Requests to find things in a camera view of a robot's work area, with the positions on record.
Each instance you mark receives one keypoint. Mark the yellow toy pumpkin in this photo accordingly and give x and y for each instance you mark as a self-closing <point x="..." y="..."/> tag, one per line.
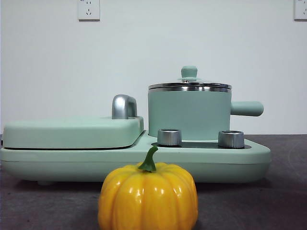
<point x="148" y="198"/>

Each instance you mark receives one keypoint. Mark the glass pot lid green knob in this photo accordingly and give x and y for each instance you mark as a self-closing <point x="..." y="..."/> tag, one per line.
<point x="189" y="72"/>

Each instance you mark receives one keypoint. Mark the mint green griddle cover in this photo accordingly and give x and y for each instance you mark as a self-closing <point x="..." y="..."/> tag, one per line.
<point x="72" y="131"/>

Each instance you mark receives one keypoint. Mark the silver control knob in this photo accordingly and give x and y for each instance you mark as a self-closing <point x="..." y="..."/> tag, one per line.
<point x="169" y="137"/>
<point x="231" y="139"/>

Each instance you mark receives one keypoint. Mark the mint green breakfast maker base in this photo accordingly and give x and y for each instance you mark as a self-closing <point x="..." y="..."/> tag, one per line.
<point x="72" y="165"/>

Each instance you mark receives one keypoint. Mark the white wall socket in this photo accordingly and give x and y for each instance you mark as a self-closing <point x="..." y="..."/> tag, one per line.
<point x="301" y="9"/>
<point x="89" y="9"/>

